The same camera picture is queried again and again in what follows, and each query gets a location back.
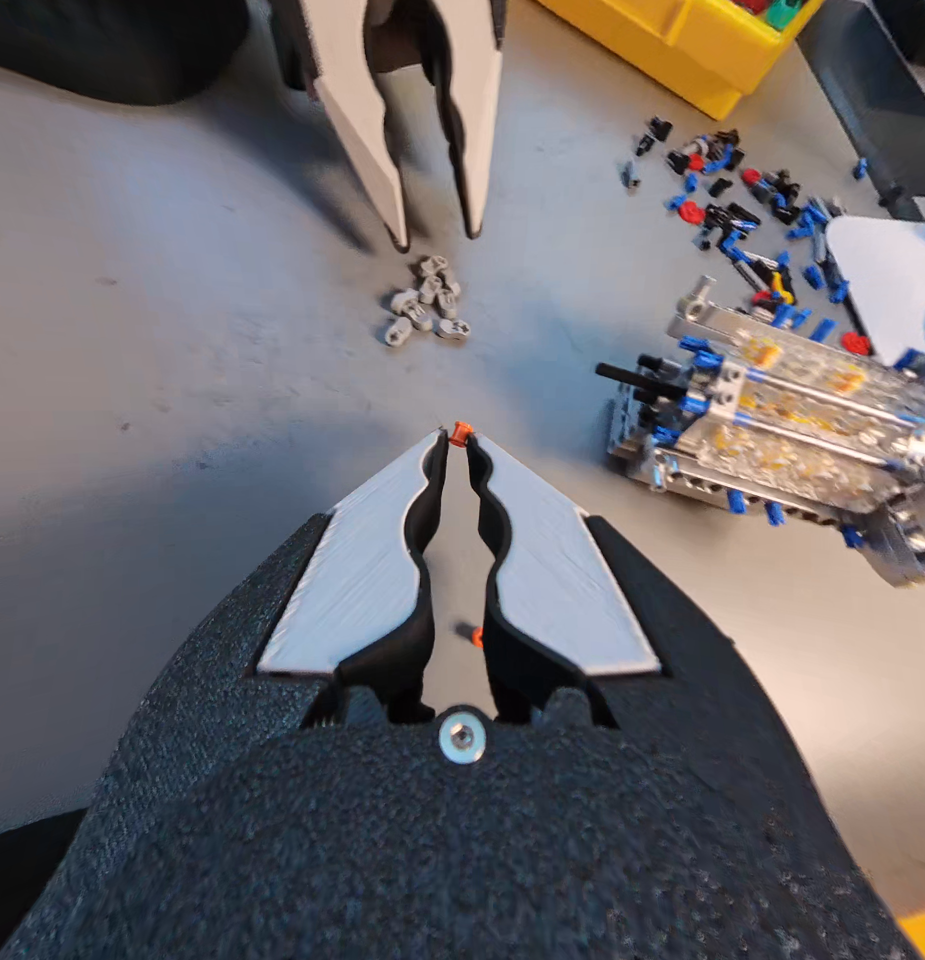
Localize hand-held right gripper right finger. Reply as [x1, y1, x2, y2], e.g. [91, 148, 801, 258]
[466, 435, 662, 709]

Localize pile of coloured brick parts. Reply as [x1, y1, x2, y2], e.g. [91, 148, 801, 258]
[620, 117, 884, 324]

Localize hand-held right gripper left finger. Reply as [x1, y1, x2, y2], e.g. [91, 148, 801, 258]
[254, 431, 452, 706]

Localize toy brick engine model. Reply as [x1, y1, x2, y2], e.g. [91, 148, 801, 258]
[595, 275, 925, 586]

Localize cluster of grey brick connectors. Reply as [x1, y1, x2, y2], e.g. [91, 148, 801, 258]
[382, 255, 473, 348]

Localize grey desk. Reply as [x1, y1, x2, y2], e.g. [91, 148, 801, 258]
[0, 0, 925, 931]

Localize large yellow plastic bin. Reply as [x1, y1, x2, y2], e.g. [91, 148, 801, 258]
[538, 0, 824, 121]

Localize white book stand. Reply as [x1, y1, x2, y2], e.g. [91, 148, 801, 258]
[826, 215, 925, 369]

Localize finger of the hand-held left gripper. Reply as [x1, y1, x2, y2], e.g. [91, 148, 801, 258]
[305, 0, 413, 253]
[425, 0, 507, 241]

